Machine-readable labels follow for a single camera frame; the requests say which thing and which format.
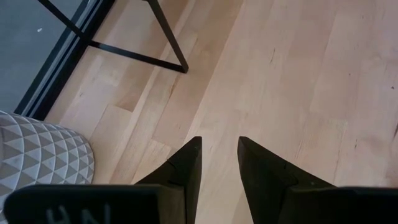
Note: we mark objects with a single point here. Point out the black aluminium table frame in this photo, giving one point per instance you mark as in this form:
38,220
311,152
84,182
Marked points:
54,71

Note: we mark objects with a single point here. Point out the grey triangle-patterned plant pot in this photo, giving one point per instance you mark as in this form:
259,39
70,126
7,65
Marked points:
40,152

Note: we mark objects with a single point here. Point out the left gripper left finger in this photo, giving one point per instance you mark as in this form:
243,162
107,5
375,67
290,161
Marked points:
186,174

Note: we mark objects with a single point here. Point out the wooden shelf black metal legs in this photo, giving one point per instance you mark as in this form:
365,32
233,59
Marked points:
168,34

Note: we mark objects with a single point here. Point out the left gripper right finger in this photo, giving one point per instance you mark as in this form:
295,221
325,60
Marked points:
267,186

